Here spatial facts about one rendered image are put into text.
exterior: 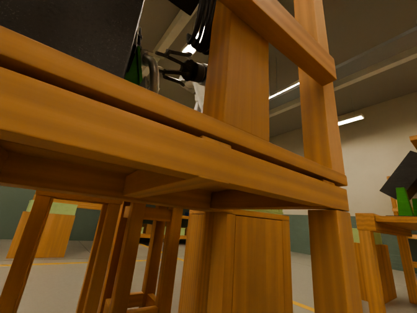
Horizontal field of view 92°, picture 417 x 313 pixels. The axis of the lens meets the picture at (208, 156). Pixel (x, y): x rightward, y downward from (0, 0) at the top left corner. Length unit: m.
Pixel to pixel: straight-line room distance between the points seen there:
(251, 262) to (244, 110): 1.09
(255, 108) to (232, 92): 0.07
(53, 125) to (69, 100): 0.04
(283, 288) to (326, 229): 0.92
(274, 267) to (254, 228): 0.28
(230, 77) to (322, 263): 0.58
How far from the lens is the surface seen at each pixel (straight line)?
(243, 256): 1.37
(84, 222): 6.25
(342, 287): 0.72
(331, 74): 0.82
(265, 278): 1.48
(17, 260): 1.10
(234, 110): 0.43
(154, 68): 0.72
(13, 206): 6.21
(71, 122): 0.30
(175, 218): 1.29
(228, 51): 0.51
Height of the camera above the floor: 0.69
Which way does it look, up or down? 18 degrees up
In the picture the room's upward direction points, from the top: 5 degrees clockwise
